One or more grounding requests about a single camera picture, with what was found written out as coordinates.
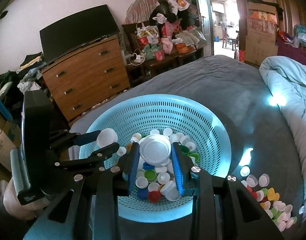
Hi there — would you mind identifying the light blue perforated basket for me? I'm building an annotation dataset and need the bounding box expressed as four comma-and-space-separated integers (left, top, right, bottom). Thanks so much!
87, 94, 231, 223

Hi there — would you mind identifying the light blue grey duvet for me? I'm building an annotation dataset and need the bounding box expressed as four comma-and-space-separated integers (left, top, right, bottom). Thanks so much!
259, 56, 306, 220

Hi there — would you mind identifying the cardboard boxes stack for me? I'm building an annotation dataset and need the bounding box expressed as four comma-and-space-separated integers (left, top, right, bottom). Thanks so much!
244, 0, 279, 66

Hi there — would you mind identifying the small white cap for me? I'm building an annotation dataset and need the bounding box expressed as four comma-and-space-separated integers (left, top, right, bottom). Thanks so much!
96, 128, 118, 148

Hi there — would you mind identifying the black television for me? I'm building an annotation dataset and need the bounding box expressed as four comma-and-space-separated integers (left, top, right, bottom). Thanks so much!
39, 4, 119, 63

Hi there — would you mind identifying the wooden drawer dresser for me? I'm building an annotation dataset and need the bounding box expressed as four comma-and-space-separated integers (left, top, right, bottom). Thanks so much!
42, 36, 130, 122

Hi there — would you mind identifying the cluttered side table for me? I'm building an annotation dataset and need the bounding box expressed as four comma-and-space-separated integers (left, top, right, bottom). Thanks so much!
122, 0, 209, 85

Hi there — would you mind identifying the person left hand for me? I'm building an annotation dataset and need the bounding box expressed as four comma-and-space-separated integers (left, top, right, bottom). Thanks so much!
3, 178, 50, 220

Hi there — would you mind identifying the large white lid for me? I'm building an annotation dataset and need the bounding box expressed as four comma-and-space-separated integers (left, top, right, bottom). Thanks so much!
139, 134, 171, 166

